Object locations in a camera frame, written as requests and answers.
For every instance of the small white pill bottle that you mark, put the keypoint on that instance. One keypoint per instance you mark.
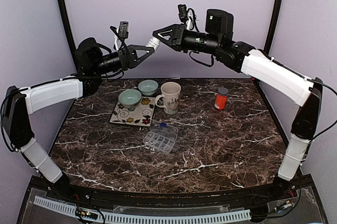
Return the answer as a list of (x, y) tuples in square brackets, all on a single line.
[(154, 43)]

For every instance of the light green ceramic bowl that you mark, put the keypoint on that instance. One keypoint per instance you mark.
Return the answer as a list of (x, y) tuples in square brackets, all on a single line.
[(130, 98)]

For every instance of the left black frame post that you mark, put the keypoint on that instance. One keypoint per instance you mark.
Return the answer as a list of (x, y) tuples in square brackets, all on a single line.
[(69, 34)]

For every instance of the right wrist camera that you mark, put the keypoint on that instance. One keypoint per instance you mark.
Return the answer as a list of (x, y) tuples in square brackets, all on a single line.
[(188, 17)]

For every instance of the floral rectangular ceramic plate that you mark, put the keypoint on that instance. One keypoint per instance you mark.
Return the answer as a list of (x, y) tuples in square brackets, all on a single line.
[(140, 116)]

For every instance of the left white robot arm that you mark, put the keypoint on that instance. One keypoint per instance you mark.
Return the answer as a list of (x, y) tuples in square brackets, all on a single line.
[(96, 62)]

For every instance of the black frame post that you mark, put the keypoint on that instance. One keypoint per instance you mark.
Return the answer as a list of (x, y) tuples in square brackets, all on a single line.
[(69, 34), (272, 26)]

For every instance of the orange pill bottle grey cap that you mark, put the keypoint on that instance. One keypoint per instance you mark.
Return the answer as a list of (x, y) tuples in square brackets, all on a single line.
[(221, 98)]

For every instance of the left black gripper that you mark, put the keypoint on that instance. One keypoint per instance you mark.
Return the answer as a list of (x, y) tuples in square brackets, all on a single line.
[(131, 60)]

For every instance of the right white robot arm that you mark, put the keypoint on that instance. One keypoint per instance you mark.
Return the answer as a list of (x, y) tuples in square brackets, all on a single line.
[(244, 58)]

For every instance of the black front rail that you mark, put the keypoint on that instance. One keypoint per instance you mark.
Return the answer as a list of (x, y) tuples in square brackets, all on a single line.
[(249, 197)]

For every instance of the cream ceramic mug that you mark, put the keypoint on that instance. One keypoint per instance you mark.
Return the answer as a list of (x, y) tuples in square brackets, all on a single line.
[(169, 97)]

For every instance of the white slotted cable duct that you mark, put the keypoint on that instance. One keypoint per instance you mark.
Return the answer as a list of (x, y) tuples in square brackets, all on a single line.
[(111, 217)]

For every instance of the right black frame post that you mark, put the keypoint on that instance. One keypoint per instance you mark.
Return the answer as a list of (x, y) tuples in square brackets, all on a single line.
[(272, 26)]

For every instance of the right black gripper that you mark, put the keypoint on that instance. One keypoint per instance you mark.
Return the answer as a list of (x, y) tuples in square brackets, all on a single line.
[(175, 41)]

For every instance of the clear plastic pill organizer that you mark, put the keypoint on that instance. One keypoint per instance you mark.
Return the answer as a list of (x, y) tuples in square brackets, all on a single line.
[(161, 136)]

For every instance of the blue striped ceramic bowl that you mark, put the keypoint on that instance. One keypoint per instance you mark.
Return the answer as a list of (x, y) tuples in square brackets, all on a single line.
[(148, 87)]

